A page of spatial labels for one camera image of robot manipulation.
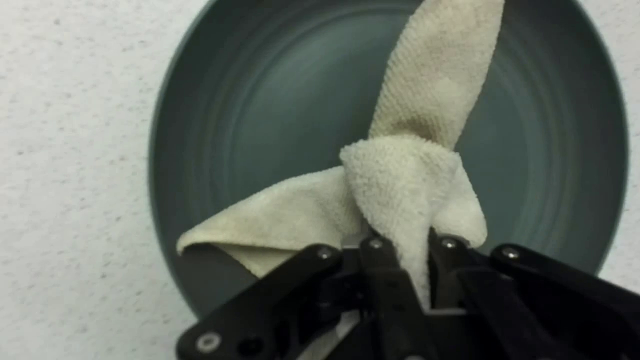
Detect dark green round plate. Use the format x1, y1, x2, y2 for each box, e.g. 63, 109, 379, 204
146, 0, 631, 319

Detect beige cloth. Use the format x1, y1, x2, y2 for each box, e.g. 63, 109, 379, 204
174, 0, 508, 312

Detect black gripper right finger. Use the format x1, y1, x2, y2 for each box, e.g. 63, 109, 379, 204
428, 228, 640, 360

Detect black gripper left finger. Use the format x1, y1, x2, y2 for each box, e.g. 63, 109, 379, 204
174, 232, 428, 360

